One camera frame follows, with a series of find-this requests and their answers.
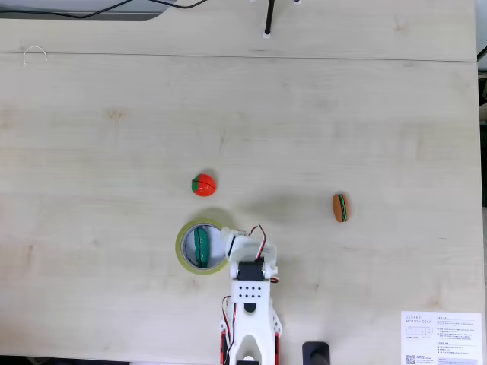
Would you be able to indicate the green toy cucumber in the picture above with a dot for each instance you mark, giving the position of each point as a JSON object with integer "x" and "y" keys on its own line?
{"x": 201, "y": 247}

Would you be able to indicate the red toy strawberry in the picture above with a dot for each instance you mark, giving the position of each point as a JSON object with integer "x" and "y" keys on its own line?
{"x": 205, "y": 186}

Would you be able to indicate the yellowish packing tape roll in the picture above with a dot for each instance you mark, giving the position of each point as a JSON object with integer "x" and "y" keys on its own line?
{"x": 179, "y": 249}

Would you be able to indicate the toy hamburger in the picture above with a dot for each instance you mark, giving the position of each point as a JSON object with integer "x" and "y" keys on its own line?
{"x": 338, "y": 208}

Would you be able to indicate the black clamp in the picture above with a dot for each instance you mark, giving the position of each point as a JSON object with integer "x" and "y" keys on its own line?
{"x": 316, "y": 353}

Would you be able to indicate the white printed paper sheet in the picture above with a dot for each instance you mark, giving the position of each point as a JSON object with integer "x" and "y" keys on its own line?
{"x": 437, "y": 342}

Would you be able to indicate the black camera tripod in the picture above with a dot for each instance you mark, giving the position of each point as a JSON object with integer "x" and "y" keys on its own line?
{"x": 268, "y": 19}

